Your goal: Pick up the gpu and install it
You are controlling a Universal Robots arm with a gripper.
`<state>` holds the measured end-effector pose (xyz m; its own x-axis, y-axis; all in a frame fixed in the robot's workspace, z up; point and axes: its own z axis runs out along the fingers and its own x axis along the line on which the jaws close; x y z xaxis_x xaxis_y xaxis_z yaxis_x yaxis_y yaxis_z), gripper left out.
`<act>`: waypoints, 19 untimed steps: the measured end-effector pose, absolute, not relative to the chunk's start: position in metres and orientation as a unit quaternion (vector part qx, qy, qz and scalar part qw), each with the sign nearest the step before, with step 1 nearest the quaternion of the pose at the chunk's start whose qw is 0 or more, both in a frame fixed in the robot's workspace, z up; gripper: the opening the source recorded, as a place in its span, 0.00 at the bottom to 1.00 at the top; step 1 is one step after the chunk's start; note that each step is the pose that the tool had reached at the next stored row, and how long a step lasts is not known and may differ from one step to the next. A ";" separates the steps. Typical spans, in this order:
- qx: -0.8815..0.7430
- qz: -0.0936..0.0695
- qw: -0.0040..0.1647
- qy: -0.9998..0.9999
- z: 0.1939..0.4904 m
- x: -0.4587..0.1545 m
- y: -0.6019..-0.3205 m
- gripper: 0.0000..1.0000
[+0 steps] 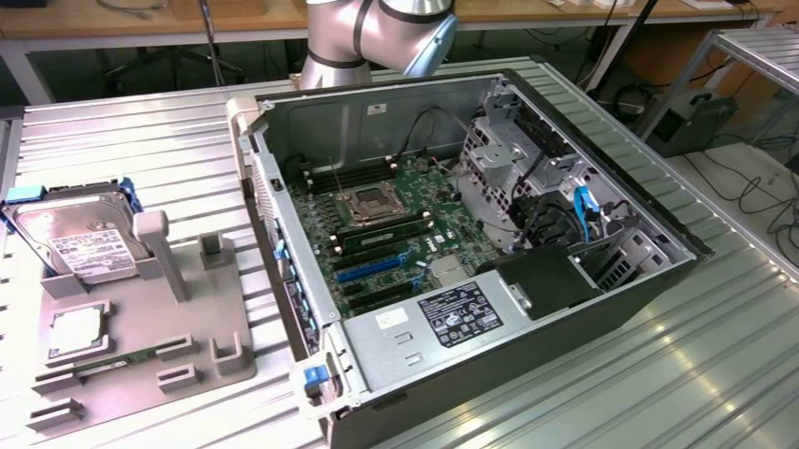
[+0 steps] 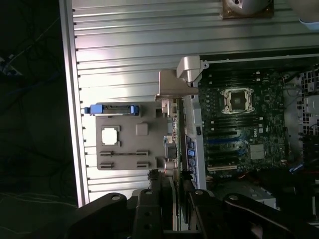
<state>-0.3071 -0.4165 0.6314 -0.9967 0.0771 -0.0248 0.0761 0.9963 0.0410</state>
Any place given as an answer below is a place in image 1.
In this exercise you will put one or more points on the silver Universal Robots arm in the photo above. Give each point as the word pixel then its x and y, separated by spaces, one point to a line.
pixel 369 42

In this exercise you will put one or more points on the green motherboard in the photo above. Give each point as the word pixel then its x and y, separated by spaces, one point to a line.
pixel 387 220

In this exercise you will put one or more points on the green RAM stick in slot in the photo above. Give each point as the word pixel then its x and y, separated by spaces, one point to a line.
pixel 382 237

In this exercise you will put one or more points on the blue expansion slot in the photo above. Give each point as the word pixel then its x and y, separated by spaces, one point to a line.
pixel 370 267

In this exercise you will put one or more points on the silver chipset heatsink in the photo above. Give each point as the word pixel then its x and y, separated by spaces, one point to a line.
pixel 451 270

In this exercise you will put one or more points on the open black PC case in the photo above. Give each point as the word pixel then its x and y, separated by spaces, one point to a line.
pixel 474 262

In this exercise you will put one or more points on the silver metal disk bay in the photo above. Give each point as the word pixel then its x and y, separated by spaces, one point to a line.
pixel 500 178

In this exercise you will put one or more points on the silver power supply unit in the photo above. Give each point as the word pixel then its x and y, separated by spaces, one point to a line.
pixel 431 332

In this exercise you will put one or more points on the black fan shroud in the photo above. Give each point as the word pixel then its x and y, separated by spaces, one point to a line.
pixel 550 280

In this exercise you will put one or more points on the grey parts rack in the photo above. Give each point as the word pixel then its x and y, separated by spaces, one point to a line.
pixel 138 327

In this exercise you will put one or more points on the wooden desk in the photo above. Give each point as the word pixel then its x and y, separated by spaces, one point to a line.
pixel 250 18

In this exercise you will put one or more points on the black tripod stand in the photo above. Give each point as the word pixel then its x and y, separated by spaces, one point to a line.
pixel 187 51

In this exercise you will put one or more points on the silver CPU chip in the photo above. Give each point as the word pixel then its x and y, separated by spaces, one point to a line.
pixel 77 329

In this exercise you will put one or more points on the green RAM stick on rack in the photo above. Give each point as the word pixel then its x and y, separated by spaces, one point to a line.
pixel 94 368

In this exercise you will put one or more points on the CPU socket with metal frame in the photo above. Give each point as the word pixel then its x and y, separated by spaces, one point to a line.
pixel 370 202

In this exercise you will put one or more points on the hard disk with blue bracket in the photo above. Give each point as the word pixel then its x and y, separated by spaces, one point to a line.
pixel 75 234

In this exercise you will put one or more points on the metal slat shelf frame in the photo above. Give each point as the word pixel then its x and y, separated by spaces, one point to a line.
pixel 749 65

